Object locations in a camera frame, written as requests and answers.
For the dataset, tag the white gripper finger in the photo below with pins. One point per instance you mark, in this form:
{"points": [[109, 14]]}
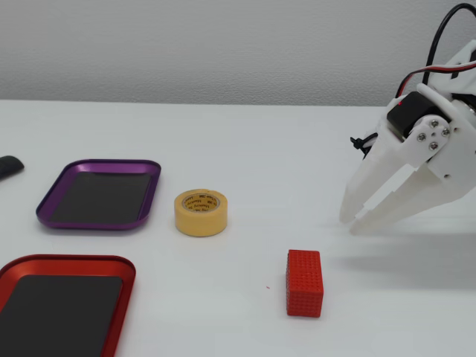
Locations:
{"points": [[372, 175], [413, 197]]}

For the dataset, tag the red studded block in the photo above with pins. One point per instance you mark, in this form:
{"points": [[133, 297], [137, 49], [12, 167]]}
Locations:
{"points": [[305, 286]]}

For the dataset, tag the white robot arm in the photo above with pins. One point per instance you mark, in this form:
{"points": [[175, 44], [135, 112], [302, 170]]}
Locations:
{"points": [[442, 85]]}

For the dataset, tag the yellow masking tape roll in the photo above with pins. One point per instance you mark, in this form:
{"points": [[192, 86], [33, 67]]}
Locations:
{"points": [[201, 223]]}

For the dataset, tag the purple metal tray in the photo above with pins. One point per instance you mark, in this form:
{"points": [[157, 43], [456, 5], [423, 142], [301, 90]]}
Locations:
{"points": [[100, 197]]}

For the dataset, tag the red metal tray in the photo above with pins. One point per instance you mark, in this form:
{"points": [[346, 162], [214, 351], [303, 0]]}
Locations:
{"points": [[56, 312]]}

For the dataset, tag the black rounded object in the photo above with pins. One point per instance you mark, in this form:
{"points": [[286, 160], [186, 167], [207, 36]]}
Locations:
{"points": [[9, 165]]}

